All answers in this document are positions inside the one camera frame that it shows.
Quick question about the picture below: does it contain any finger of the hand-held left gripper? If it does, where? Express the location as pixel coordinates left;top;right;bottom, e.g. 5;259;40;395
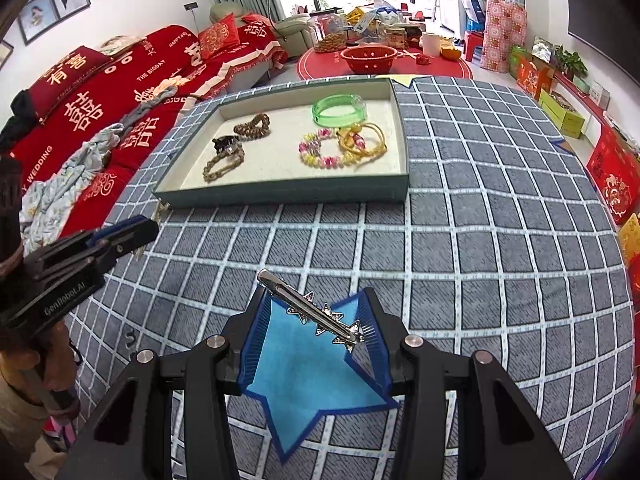
22;215;151;281
97;219;161;267

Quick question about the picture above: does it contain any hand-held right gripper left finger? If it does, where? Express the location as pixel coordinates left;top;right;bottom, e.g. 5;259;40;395
57;285;273;480

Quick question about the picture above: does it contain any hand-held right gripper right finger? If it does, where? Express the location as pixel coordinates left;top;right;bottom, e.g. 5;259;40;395
345;287;573;480

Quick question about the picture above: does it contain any silver star hair clip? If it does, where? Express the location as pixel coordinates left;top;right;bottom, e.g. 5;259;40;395
257;269;366;346

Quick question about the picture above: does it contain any tan braided bracelet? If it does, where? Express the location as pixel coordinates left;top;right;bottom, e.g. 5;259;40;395
202;144;246;183

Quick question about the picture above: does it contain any grey jewelry tray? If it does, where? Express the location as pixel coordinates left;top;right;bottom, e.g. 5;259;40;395
151;77;411;207

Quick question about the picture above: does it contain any pink yellow bead bracelet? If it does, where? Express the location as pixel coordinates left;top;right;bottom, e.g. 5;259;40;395
298;128;358;170

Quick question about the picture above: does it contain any yellow cord bracelet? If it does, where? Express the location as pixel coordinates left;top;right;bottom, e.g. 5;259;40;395
337;121;388;162

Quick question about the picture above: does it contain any person's left hand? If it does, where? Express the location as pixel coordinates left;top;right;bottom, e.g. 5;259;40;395
0;320;82;421

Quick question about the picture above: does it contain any grey twisted cloth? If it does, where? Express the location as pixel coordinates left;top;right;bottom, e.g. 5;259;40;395
20;80;181;251

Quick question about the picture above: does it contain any red printed sofa cover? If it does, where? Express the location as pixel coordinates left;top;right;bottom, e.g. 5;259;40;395
0;22;288;241

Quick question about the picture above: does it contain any black cloth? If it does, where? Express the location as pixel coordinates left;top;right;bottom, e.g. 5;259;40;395
0;89;46;151

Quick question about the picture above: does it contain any grey checked mat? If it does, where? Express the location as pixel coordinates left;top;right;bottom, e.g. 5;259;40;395
65;77;631;480

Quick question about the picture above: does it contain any red patterned cushion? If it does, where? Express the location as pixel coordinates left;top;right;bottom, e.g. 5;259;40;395
197;12;241;61

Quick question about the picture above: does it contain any green translucent bangle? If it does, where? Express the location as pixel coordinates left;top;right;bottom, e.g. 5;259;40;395
312;94;366;128

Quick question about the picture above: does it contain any red round table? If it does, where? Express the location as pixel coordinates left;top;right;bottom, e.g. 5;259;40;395
297;35;473;81

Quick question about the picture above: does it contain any beige armchair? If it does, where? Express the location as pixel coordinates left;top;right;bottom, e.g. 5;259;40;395
210;2;321;51

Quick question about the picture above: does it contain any clear jar of nuts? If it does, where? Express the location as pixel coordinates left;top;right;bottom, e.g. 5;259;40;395
312;12;351;53

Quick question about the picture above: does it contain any red plastic basket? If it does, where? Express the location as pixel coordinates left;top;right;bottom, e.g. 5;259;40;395
340;45;403;75

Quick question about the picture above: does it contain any red printed gift box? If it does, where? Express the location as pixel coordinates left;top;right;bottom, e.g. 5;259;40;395
585;125;640;226

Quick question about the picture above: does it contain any yellow green box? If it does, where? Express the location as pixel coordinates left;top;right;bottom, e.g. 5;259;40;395
537;89;586;138

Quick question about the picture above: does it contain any red plastic stool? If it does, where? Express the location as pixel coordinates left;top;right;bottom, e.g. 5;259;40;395
462;30;488;61

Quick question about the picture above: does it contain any green potted plant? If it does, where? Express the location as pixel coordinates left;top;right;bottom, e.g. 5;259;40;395
552;45;588;81

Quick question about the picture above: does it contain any blue white box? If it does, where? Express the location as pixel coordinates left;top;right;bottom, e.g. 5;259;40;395
461;0;487;28

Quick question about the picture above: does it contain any black television screen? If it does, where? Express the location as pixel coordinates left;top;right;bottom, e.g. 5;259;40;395
567;0;640;66

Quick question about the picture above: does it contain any brown wooden bead bracelet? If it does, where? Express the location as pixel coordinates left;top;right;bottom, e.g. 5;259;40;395
233;113;272;140

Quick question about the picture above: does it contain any large framed wall picture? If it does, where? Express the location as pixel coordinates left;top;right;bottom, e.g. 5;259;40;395
17;0;58;46

